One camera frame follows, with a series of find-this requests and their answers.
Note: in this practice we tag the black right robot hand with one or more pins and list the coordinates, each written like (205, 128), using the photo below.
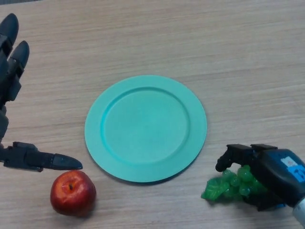
(274, 174)

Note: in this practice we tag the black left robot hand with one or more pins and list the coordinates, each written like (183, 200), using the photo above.
(19, 157)

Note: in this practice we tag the green grapes bunch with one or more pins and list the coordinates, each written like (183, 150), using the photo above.
(228, 188)

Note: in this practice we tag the teal round plate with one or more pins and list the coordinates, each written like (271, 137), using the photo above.
(145, 130)

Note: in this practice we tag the red apple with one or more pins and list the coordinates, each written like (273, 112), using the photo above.
(72, 193)

